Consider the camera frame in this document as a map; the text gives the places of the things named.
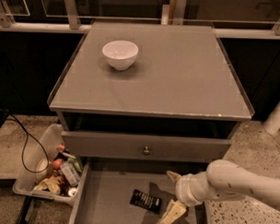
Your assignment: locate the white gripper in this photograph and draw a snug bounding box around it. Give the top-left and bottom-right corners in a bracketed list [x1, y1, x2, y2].
[161, 171, 209, 224]

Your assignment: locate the black rxbar chocolate wrapper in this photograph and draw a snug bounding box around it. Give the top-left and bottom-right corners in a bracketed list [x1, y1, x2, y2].
[130, 189, 162, 214]

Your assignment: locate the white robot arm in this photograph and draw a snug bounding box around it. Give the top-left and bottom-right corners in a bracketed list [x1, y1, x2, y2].
[161, 159, 280, 224]

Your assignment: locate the brass drawer knob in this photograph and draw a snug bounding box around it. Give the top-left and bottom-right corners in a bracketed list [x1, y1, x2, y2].
[142, 147, 151, 156]

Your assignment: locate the open grey middle drawer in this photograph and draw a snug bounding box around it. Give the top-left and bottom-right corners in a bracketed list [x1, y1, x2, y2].
[69, 159, 208, 224]

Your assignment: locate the grey drawer cabinet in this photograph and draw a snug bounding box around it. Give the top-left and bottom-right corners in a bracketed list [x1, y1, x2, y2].
[42, 19, 258, 224]

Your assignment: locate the closed grey top drawer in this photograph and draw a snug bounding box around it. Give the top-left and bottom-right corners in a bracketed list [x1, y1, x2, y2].
[62, 131, 231, 162]

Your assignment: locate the plastic bottle in bin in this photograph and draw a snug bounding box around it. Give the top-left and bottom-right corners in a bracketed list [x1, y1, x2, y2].
[61, 161, 80, 186]

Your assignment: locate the red apple in bin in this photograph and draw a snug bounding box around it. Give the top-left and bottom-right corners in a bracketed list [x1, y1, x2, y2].
[52, 159, 64, 170]

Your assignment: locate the yellow crumpled snack bag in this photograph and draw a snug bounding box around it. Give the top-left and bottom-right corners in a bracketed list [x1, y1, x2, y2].
[34, 175, 64, 195]

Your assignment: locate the clear plastic storage bin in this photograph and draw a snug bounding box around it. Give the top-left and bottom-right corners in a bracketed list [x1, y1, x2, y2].
[13, 124, 88, 206]

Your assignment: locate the white ceramic bowl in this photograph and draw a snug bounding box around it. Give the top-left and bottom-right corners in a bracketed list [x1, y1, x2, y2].
[101, 41, 138, 71]

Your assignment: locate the black cable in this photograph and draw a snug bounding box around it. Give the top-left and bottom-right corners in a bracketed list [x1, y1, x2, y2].
[0, 102, 53, 174]

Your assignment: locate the metal railing frame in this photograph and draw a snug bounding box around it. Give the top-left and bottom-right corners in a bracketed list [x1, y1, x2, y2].
[0, 0, 280, 40]

